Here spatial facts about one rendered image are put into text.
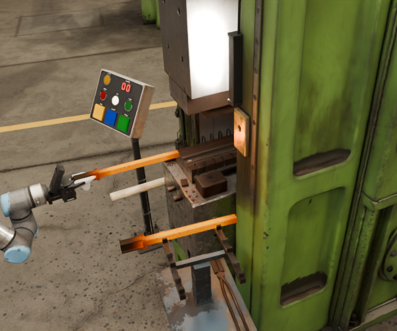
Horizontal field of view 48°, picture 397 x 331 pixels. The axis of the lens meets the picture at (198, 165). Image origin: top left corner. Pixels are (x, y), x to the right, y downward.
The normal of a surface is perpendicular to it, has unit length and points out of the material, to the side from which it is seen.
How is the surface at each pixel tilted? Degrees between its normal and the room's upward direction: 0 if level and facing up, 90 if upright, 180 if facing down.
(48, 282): 0
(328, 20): 89
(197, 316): 0
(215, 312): 0
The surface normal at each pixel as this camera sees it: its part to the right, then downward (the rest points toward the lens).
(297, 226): 0.41, 0.52
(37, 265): -0.04, -0.81
